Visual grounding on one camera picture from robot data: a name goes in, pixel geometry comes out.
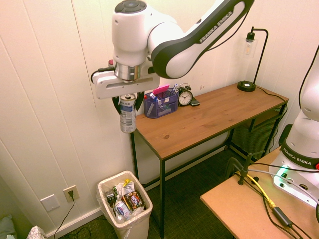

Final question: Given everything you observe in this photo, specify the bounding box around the black desk lamp glass shade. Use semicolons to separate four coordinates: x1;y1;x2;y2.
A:
236;26;269;92

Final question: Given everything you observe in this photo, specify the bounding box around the beige trash bin with liner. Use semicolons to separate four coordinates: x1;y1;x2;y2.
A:
96;170;153;239

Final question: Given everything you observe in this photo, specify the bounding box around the blue mesh desk organizer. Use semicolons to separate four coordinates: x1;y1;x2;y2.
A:
143;87;179;119

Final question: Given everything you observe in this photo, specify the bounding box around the black lamp cord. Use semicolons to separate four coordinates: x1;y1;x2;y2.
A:
255;86;288;150

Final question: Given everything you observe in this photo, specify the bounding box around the black power cord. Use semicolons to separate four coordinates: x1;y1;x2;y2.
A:
53;191;75;239

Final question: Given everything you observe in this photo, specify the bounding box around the wooden desk black metal frame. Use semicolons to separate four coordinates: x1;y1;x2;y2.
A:
129;83;290;239

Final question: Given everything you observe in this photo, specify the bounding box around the black twin-bell alarm clock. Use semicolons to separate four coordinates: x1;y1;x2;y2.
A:
178;83;194;107

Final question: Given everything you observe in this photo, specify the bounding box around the silver blue drink can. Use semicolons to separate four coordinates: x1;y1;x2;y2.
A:
119;94;137;134

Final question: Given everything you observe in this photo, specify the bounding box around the brown snack wrapper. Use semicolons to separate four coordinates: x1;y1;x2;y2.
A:
123;190;146;209

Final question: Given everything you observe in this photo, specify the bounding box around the patterned tissue box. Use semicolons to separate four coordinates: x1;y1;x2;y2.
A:
26;225;48;239

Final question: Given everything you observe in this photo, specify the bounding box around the black table clamp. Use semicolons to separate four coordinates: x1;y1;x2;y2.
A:
225;150;265;186

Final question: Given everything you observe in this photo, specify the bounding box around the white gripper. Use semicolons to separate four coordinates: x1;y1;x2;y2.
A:
93;71;160;117

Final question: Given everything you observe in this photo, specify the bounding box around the pink sticky note pad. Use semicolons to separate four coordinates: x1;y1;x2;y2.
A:
152;85;170;95

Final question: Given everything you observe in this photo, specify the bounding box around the yellow network cable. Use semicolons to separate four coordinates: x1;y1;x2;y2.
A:
235;171;278;208

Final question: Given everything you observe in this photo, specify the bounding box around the black cable adapter box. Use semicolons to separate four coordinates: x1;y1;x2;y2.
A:
271;206;294;228

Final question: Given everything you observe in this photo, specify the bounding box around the grey cable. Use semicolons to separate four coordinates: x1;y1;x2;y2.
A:
247;168;319;200

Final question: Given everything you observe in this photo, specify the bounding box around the crushed white blue can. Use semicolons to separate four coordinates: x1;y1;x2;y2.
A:
114;200;132;220

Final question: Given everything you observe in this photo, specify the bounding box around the white blank wall plate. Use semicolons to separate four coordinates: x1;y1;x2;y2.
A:
40;194;61;212

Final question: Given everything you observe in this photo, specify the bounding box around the beige wall power outlet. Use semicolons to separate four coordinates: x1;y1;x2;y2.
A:
62;185;80;203

